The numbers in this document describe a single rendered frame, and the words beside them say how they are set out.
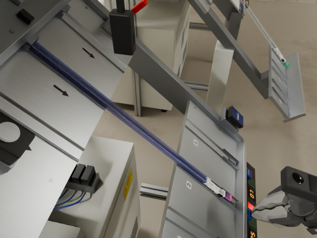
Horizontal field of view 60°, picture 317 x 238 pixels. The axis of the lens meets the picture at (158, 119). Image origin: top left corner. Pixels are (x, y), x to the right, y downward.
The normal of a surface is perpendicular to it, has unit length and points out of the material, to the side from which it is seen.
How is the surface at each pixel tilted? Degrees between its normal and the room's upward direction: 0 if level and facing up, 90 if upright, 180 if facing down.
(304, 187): 13
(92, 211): 0
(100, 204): 0
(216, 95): 90
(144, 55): 90
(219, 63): 90
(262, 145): 0
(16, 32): 43
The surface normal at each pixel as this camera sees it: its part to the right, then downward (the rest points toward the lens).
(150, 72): -0.22, 0.69
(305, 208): -0.71, -0.59
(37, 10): 0.67, -0.41
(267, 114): 0.00, -0.70
